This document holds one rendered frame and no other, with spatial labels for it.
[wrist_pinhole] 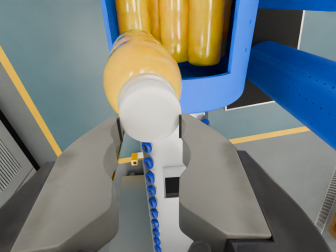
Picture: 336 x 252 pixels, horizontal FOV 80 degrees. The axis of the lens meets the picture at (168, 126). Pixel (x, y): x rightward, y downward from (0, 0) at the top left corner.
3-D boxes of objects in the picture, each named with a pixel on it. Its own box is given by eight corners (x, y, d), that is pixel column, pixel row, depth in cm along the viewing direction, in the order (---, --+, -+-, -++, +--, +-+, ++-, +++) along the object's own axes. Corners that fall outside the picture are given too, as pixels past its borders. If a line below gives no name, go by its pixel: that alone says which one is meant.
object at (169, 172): (162, 171, 83) (164, 203, 70) (162, 163, 81) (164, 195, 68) (187, 169, 83) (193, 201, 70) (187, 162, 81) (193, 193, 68)
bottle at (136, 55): (170, 50, 30) (220, 96, 14) (142, 87, 32) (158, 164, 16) (130, 15, 27) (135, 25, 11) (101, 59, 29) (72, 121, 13)
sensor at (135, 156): (132, 157, 82) (131, 166, 78) (131, 152, 81) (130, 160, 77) (151, 156, 83) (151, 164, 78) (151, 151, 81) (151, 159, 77)
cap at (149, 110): (188, 100, 14) (196, 112, 12) (154, 140, 15) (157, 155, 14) (142, 66, 12) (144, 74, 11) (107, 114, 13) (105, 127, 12)
